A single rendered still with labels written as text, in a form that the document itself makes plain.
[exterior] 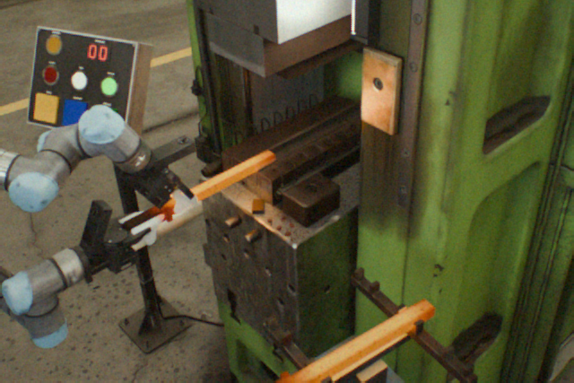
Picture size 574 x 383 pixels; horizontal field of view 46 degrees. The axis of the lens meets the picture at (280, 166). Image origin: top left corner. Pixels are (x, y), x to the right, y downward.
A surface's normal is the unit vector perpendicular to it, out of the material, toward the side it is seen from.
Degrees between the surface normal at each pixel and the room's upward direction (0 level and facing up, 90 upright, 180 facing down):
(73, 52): 60
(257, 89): 90
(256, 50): 90
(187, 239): 0
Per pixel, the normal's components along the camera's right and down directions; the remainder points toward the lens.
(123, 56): -0.36, 0.07
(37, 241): -0.04, -0.81
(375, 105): -0.75, 0.41
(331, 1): 0.66, 0.41
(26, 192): -0.19, 0.58
